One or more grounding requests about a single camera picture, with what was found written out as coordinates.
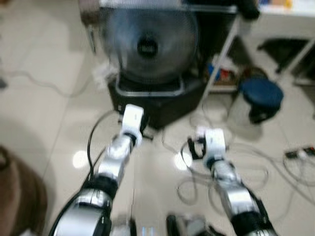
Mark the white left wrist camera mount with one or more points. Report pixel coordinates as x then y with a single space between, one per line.
132 118

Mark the blue red packaging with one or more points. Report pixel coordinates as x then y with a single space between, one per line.
221 73

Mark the round blue stool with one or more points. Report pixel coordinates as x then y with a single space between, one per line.
261 93

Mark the robot right leg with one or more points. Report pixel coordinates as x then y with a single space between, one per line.
189 226

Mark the black fan base box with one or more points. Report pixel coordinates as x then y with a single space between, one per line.
167 105

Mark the power strip with plugs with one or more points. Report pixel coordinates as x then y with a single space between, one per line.
299 153

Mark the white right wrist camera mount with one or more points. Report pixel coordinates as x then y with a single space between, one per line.
215 142

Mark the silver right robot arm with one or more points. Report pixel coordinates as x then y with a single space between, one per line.
231 187

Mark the round grey fan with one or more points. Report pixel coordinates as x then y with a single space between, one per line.
147 46

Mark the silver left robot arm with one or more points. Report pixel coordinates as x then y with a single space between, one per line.
110 162

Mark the white table with metal legs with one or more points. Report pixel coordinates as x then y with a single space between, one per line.
285 12

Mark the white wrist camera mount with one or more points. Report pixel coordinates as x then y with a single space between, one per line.
215 142
132 118

